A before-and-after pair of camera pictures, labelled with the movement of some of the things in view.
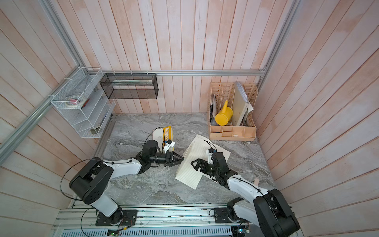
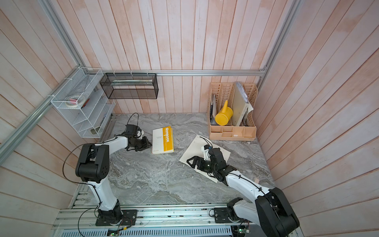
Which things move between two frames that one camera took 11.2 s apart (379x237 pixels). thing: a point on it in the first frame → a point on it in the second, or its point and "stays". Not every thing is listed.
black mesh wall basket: [130, 85] stays
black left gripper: [177, 160] → [145, 144]
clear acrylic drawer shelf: [83, 101] stays
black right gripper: [200, 164] stays
